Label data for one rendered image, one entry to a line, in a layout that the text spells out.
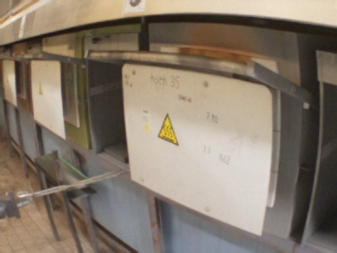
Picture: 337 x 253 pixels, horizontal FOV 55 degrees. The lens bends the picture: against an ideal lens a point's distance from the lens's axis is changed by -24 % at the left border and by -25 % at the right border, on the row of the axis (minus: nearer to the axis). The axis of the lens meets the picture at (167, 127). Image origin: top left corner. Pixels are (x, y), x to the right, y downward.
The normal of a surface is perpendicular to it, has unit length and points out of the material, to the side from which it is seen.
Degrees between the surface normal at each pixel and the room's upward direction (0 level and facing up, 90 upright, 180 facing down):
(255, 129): 90
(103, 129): 90
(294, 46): 90
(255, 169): 90
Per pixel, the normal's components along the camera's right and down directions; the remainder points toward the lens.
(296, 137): -0.79, 0.22
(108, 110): 0.62, 0.19
